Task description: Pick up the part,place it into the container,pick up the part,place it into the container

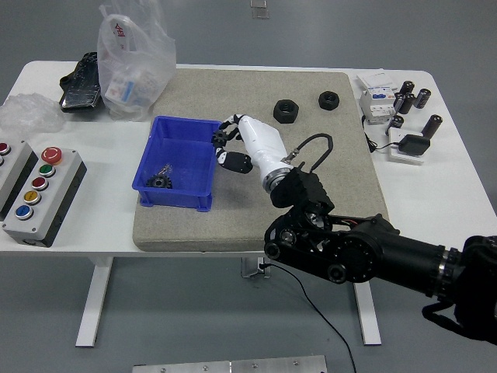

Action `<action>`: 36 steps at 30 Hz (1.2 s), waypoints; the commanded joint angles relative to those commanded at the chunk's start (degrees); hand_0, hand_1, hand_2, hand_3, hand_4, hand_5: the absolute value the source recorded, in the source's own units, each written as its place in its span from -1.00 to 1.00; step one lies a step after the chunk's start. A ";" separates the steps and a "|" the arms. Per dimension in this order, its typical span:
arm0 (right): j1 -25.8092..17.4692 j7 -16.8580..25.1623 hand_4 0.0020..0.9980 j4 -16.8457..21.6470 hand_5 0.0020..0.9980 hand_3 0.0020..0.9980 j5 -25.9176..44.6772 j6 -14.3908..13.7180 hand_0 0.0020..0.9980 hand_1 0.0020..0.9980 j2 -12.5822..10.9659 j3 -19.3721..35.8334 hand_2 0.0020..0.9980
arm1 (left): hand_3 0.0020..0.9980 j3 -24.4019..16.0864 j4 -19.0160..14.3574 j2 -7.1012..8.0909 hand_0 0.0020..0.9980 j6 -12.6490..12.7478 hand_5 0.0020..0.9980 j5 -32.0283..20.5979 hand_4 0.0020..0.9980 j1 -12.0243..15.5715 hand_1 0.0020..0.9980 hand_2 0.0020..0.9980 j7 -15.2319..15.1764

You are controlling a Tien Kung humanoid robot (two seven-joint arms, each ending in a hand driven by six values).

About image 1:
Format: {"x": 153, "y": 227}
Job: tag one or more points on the clear bubble wrap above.
{"x": 27, "y": 112}

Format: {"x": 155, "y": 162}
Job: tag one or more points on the white socket block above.
{"x": 398, "y": 156}

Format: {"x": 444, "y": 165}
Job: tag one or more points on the small black gear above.
{"x": 219, "y": 137}

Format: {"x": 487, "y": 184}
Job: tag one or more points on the metal bracket under table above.
{"x": 250, "y": 268}

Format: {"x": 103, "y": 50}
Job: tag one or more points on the black plastic tray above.
{"x": 79, "y": 89}

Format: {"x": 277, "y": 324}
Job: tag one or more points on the large black hex nut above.
{"x": 285, "y": 112}

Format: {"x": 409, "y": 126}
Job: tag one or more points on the grey button box, emergency stop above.
{"x": 46, "y": 202}

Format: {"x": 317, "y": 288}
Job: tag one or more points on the blue plastic box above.
{"x": 182, "y": 155}

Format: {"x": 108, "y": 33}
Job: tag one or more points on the black power adapter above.
{"x": 415, "y": 144}

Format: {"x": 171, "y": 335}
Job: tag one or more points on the white table leg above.
{"x": 91, "y": 307}
{"x": 369, "y": 318}

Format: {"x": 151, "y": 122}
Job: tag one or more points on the large black gear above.
{"x": 159, "y": 182}

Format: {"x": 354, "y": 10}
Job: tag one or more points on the translucent white plastic bag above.
{"x": 132, "y": 58}

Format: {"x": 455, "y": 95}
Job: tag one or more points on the silver metal plate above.
{"x": 233, "y": 366}

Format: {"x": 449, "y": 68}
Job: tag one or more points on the white circuit breaker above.
{"x": 374, "y": 107}

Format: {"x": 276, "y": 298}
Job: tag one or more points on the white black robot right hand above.
{"x": 262, "y": 143}

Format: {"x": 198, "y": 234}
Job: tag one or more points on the metal floor socket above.
{"x": 260, "y": 13}

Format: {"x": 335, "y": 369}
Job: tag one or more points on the small metal screws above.
{"x": 166, "y": 169}

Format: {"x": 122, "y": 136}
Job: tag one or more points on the black cylindrical capacitor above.
{"x": 397, "y": 122}
{"x": 407, "y": 104}
{"x": 423, "y": 98}
{"x": 432, "y": 126}
{"x": 400, "y": 100}
{"x": 407, "y": 87}

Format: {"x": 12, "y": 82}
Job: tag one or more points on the grey-brown mat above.
{"x": 233, "y": 217}

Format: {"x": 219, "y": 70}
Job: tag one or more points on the small black hex nut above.
{"x": 329, "y": 100}

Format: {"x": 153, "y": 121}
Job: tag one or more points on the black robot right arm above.
{"x": 369, "y": 252}

